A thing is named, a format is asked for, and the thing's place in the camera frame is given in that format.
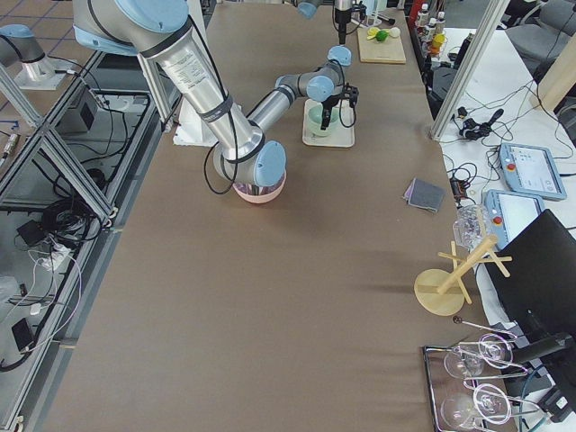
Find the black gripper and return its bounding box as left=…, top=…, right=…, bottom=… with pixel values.
left=320, top=83, right=359, bottom=131
left=332, top=8, right=351, bottom=45

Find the green bowl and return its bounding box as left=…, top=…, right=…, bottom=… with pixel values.
left=306, top=105, right=339, bottom=133
left=311, top=129, right=336, bottom=138

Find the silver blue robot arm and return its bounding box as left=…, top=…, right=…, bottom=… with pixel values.
left=297, top=0, right=353, bottom=45
left=73, top=1, right=352, bottom=189

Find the lemon slice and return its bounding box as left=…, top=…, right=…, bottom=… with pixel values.
left=366, top=27, right=380, bottom=40

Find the cream serving tray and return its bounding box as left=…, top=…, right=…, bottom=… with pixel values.
left=302, top=99, right=355, bottom=148

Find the green lime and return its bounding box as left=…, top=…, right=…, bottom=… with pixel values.
left=374, top=30, right=389, bottom=42

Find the white garlic bulb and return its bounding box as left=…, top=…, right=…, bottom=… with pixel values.
left=388, top=27, right=401, bottom=38

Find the wooden cutting board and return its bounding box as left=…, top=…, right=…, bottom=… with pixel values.
left=356, top=28, right=406, bottom=64

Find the grey folded cloth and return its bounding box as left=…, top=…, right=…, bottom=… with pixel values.
left=403, top=178, right=446, bottom=212

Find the pink bowl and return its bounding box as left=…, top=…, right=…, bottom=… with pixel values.
left=233, top=173, right=286, bottom=204

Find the blue teach pendant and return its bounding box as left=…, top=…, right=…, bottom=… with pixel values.
left=483, top=189, right=545, bottom=249
left=499, top=142, right=567, bottom=201

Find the wooden mug tree stand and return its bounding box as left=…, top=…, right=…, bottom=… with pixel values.
left=413, top=210, right=513, bottom=316

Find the black monitor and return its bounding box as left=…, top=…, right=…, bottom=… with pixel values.
left=487, top=210, right=575, bottom=341

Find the wine glass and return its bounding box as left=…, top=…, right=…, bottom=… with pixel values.
left=444, top=333, right=512, bottom=379
left=440, top=383, right=511, bottom=431

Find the aluminium frame post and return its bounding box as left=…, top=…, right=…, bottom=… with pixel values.
left=429, top=0, right=509, bottom=141

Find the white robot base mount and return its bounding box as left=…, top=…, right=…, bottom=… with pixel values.
left=173, top=99, right=217, bottom=147

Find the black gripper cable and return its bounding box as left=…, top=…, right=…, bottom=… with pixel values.
left=202, top=13, right=356, bottom=196

